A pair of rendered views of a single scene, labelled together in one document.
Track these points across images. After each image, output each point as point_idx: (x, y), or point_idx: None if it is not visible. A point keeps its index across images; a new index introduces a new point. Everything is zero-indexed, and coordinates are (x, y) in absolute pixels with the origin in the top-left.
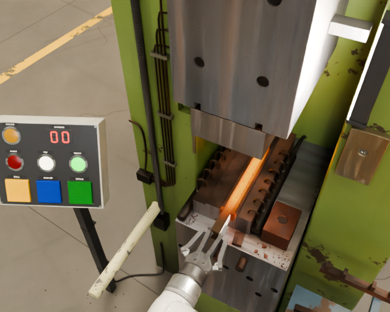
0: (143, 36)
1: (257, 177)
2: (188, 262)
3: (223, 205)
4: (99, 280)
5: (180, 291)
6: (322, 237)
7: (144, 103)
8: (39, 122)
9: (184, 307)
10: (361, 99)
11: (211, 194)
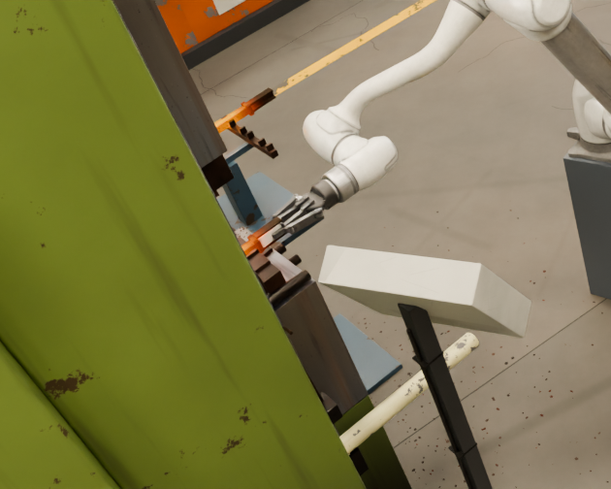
0: None
1: None
2: (319, 191)
3: (253, 250)
4: (457, 345)
5: (338, 165)
6: None
7: (254, 273)
8: (403, 254)
9: (341, 152)
10: None
11: (257, 268)
